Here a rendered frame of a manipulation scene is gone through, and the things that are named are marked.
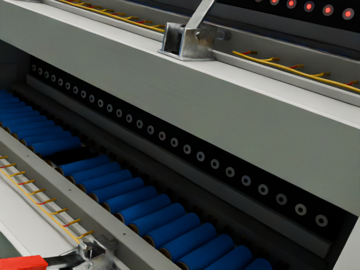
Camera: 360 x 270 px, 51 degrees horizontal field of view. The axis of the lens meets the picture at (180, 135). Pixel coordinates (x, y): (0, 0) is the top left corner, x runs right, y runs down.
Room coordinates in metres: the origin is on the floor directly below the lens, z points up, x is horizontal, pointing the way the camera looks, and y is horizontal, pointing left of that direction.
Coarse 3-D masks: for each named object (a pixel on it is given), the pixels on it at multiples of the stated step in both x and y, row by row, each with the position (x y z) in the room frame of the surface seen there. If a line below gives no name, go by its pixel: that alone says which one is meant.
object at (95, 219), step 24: (0, 144) 0.43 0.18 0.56; (0, 168) 0.40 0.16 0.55; (24, 168) 0.40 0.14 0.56; (48, 168) 0.39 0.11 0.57; (24, 192) 0.37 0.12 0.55; (48, 192) 0.37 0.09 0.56; (72, 192) 0.36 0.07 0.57; (72, 216) 0.35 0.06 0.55; (96, 216) 0.33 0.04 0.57; (120, 240) 0.31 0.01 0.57; (144, 240) 0.31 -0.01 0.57; (144, 264) 0.29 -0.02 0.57; (168, 264) 0.29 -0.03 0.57
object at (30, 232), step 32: (0, 64) 0.63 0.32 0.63; (64, 96) 0.58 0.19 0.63; (160, 160) 0.46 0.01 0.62; (0, 192) 0.38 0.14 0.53; (224, 192) 0.40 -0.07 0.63; (0, 224) 0.33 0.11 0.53; (32, 224) 0.34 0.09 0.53; (64, 224) 0.35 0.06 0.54; (288, 224) 0.36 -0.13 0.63; (0, 256) 0.33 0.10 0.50; (320, 256) 0.34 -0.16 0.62
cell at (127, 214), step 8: (144, 200) 0.38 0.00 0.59; (152, 200) 0.38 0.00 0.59; (160, 200) 0.39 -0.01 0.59; (168, 200) 0.39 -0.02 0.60; (128, 208) 0.36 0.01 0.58; (136, 208) 0.36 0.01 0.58; (144, 208) 0.37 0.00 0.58; (152, 208) 0.37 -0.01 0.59; (160, 208) 0.38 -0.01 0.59; (128, 216) 0.35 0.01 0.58; (136, 216) 0.36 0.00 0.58
